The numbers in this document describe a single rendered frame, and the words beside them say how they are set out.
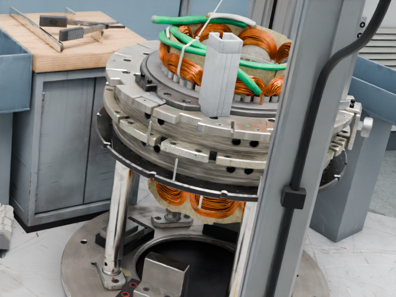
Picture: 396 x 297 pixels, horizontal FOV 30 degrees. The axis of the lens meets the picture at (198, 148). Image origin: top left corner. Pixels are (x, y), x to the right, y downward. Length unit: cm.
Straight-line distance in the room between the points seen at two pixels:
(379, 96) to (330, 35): 73
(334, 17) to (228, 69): 41
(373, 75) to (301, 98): 85
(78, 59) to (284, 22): 47
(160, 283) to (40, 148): 28
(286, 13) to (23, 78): 54
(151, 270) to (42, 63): 32
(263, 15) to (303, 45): 98
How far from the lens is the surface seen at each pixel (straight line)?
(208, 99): 82
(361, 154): 120
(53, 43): 106
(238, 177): 84
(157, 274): 96
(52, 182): 114
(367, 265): 123
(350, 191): 122
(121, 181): 95
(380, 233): 133
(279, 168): 43
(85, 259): 107
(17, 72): 104
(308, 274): 113
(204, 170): 84
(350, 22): 40
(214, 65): 80
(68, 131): 111
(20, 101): 106
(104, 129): 94
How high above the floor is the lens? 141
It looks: 25 degrees down
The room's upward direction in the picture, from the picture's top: 10 degrees clockwise
